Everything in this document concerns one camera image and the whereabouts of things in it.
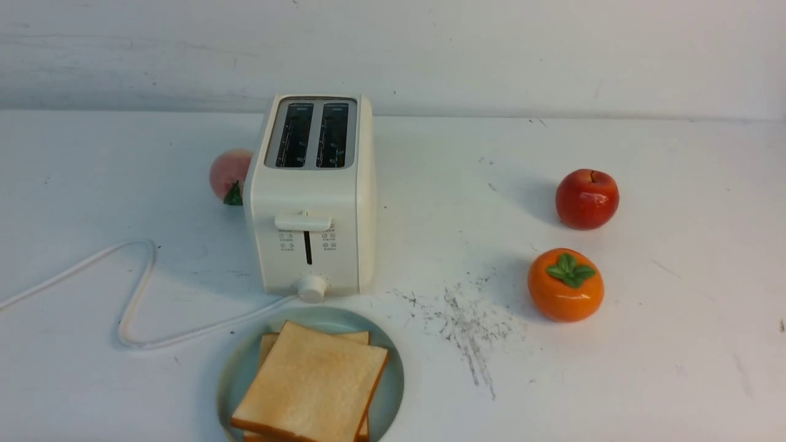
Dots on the red apple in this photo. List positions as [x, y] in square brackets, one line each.
[586, 199]

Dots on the toast slice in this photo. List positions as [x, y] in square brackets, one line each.
[266, 345]
[313, 386]

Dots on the orange persimmon with green leaves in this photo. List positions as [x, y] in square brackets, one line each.
[565, 285]

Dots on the pink peach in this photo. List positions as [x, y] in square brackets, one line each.
[228, 174]

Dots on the light blue round plate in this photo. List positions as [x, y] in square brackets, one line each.
[239, 369]

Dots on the white two-slot toaster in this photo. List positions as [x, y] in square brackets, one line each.
[310, 197]

